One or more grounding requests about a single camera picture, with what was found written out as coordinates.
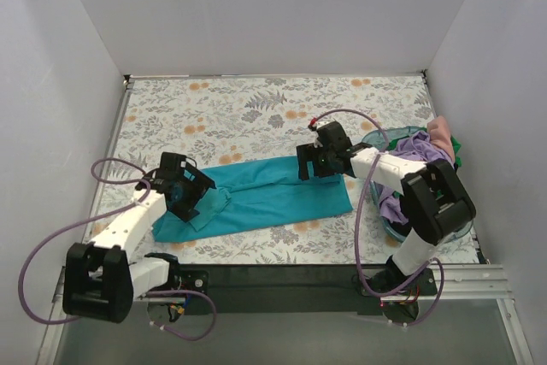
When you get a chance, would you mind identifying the teal t shirt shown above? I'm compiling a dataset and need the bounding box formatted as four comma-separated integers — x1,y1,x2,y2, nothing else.
152,156,352,243

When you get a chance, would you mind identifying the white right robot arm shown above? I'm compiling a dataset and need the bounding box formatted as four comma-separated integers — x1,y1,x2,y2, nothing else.
297,119,476,296

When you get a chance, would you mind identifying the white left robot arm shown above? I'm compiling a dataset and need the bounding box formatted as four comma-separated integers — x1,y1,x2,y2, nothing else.
62,152,215,323

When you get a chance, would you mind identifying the floral table mat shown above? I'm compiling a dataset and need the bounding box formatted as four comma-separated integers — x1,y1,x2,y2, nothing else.
97,75,435,264

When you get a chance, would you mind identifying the clear blue plastic bin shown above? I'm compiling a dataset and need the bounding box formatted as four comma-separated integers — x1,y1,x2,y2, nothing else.
361,126,475,243

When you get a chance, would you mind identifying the lilac t shirt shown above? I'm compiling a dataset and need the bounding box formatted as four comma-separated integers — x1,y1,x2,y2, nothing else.
375,131,454,225

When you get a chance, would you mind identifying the pink t shirt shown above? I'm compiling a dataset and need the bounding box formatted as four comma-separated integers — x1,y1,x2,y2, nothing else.
426,116,456,163

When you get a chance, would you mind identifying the green t shirt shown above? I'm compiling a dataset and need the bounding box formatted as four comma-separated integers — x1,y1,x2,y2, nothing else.
450,136,462,170

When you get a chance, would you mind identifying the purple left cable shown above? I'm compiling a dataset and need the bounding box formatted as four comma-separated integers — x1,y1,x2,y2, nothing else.
17,157,218,342

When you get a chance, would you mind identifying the purple cable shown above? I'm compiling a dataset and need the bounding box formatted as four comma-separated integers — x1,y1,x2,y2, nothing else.
17,157,218,342
310,109,445,328

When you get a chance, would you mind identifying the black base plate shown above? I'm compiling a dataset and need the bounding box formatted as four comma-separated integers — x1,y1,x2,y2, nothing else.
159,265,438,320

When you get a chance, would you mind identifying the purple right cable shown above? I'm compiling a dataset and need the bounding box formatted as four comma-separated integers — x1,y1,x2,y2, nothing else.
310,109,445,328

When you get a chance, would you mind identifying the aluminium frame rail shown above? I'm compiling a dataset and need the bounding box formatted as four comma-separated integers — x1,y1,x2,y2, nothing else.
38,264,532,364

